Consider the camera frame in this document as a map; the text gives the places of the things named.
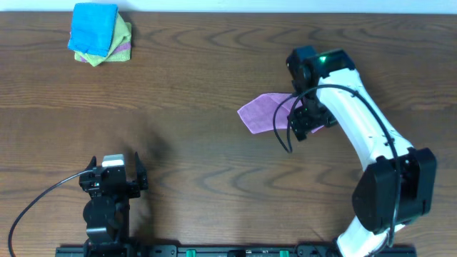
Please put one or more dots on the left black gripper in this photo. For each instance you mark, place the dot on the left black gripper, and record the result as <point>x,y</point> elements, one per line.
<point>116,184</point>

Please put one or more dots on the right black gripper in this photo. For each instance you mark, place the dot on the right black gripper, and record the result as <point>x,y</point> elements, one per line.
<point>304,126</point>

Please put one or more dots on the purple microfiber cloth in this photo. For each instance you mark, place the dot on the purple microfiber cloth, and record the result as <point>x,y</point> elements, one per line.
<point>257,115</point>

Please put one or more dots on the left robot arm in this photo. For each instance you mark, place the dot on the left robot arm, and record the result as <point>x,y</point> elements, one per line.
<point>107,213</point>

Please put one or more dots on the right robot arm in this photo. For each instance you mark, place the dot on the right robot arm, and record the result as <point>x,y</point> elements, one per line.
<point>397,183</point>

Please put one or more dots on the purple folded cloth in stack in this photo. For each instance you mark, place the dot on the purple folded cloth in stack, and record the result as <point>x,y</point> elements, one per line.
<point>120,53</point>

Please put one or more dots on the green folded cloth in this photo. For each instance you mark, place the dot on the green folded cloth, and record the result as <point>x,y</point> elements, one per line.
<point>122,34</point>

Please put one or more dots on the blue folded cloth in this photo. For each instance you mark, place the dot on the blue folded cloth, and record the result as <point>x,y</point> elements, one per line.
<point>92,28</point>

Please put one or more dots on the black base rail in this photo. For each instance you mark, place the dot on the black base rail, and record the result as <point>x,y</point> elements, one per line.
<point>304,250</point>

